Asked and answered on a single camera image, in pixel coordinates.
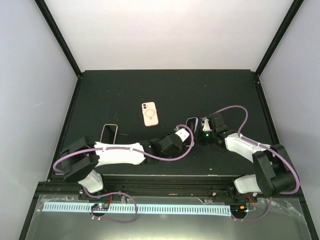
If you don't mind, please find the right black frame post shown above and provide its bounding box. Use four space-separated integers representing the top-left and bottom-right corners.
255 0 304 77

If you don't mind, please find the lilac phone case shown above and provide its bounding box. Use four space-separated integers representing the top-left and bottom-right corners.
185 117 199 134

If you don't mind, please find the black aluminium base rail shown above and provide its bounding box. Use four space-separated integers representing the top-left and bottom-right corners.
93 174 259 203

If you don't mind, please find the left black frame post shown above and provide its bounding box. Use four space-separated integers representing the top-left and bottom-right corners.
34 0 82 78

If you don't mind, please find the pink phone case with ring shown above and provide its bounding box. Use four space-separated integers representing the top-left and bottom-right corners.
141 101 159 127

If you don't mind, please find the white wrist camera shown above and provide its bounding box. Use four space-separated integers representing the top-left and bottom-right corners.
175 128 191 146
201 117 212 133

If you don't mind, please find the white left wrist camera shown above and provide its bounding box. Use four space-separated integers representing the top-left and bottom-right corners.
175 128 191 146

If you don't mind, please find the black frame post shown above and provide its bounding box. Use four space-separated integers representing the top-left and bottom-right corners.
255 0 304 77
34 0 82 78

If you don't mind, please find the light blue slotted cable duct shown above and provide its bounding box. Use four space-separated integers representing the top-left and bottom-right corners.
41 202 232 217

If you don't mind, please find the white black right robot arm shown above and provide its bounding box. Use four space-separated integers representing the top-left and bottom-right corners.
195 113 300 202

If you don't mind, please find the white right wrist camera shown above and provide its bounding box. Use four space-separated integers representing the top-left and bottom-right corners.
201 117 212 133

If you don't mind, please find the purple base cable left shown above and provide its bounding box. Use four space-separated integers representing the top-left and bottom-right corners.
82 187 139 224

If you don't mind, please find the gold rimmed phone case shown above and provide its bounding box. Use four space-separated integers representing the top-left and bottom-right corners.
100 124 118 144

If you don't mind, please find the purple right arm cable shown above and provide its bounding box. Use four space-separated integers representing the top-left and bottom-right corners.
199 105 300 195

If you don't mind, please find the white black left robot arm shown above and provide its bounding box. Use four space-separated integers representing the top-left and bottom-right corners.
53 128 194 200

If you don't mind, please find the small circuit board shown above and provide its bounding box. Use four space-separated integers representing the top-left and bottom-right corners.
91 203 109 211

